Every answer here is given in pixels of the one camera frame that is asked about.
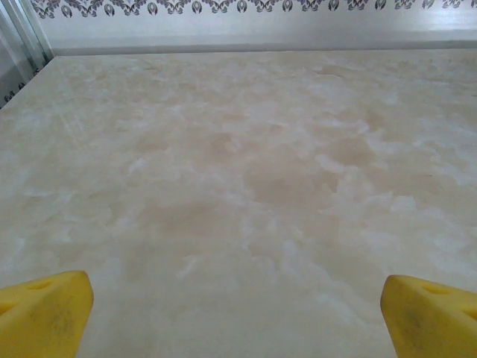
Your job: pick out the aluminium corner post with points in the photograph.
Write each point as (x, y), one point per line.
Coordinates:
(26, 30)

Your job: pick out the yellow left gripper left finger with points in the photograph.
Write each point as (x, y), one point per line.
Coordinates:
(44, 317)

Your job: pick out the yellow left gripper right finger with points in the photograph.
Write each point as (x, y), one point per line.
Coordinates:
(432, 320)

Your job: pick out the aluminium table edge rail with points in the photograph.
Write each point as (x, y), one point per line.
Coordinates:
(261, 49)

